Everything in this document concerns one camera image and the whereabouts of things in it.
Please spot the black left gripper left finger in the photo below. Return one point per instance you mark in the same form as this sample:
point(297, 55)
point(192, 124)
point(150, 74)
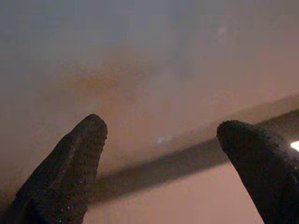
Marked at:
point(60, 182)

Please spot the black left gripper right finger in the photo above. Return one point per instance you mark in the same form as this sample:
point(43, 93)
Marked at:
point(268, 177)

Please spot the white kitchen cabinet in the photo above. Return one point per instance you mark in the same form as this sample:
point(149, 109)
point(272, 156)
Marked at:
point(140, 70)

